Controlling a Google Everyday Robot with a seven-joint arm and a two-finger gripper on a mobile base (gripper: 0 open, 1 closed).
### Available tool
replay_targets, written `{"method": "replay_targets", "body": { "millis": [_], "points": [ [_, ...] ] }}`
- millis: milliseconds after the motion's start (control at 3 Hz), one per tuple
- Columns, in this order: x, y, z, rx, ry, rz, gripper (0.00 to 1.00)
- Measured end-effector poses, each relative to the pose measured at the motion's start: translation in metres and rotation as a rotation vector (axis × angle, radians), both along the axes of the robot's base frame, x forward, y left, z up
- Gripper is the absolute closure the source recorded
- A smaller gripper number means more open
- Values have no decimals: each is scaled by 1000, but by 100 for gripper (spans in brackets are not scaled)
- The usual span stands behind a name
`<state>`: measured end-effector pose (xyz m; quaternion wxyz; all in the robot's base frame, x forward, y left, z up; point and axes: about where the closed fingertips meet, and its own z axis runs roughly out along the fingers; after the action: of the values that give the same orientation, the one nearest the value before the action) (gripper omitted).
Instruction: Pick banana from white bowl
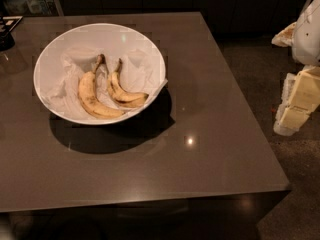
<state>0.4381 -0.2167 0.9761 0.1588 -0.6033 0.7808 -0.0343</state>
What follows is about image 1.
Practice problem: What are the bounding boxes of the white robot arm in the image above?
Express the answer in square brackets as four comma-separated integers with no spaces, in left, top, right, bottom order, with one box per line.
[271,0,320,136]

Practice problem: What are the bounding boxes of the shelf with bottles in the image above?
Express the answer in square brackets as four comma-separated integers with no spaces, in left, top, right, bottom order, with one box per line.
[0,0,63,17]

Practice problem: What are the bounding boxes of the white paper towel liner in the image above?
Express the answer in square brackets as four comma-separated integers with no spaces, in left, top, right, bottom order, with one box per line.
[41,47,167,125]

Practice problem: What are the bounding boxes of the white bowl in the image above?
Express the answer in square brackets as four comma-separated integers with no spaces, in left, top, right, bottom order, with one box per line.
[33,22,167,126]

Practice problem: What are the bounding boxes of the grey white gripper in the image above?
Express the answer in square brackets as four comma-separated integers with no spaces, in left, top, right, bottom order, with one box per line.
[273,0,320,136]

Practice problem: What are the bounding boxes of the yellow banana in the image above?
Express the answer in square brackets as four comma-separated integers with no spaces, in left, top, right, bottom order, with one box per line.
[78,54,124,119]
[107,59,149,108]

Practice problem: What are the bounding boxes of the dark object at table corner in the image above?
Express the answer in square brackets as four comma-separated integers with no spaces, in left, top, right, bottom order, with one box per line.
[0,16,23,51]

